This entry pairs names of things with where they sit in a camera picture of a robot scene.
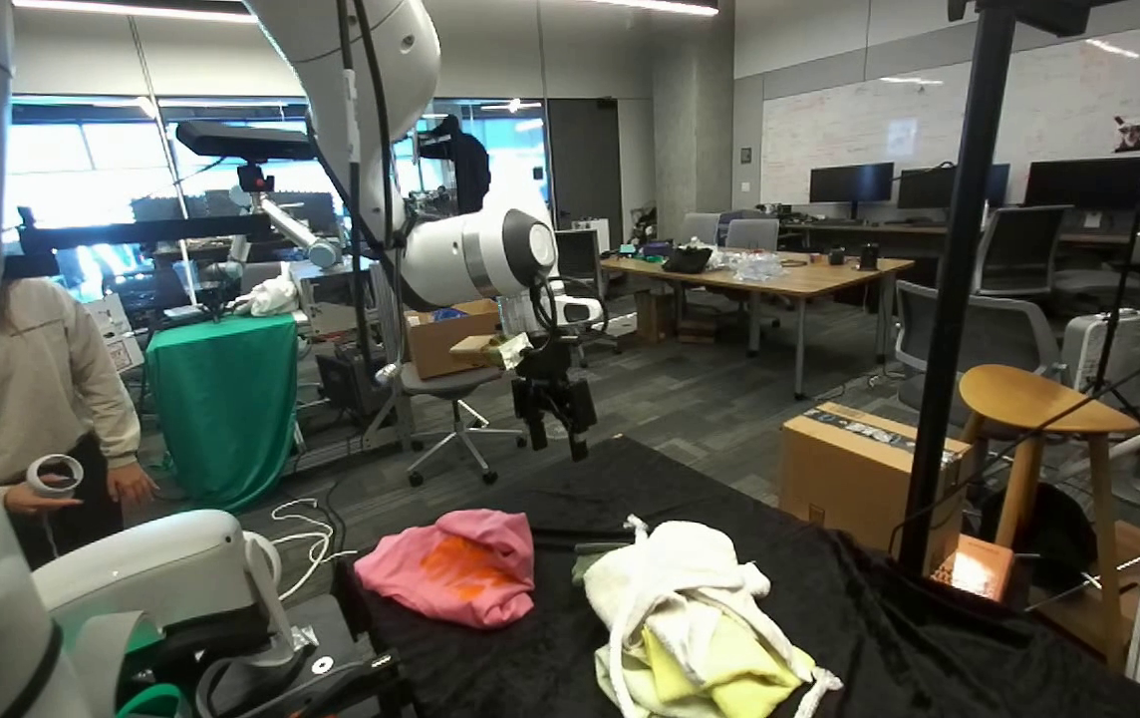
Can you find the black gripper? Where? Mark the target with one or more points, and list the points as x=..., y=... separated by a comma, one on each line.
x=544, y=387

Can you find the pink printed cloth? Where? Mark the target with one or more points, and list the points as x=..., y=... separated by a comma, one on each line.
x=469, y=567

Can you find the black velvet table cloth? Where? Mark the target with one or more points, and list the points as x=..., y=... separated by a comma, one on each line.
x=864, y=634

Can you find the wooden office table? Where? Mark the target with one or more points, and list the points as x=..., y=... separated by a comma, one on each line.
x=781, y=276

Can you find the green draped table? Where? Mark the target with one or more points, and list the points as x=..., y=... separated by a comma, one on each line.
x=225, y=396

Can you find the yellow microfiber cloth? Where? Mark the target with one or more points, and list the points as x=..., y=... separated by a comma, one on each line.
x=707, y=660

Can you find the cardboard box on floor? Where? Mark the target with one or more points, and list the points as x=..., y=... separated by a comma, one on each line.
x=848, y=470

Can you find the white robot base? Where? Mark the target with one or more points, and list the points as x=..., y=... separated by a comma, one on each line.
x=194, y=599

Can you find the wooden stool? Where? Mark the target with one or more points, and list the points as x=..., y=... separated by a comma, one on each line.
x=1034, y=407

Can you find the person in beige sweater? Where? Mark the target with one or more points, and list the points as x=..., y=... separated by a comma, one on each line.
x=67, y=396

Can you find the office chair with box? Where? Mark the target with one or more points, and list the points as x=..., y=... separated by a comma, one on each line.
x=445, y=352

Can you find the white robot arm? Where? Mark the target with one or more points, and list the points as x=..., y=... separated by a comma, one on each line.
x=370, y=67

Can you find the black camera stand pole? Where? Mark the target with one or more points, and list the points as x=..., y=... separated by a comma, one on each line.
x=975, y=157

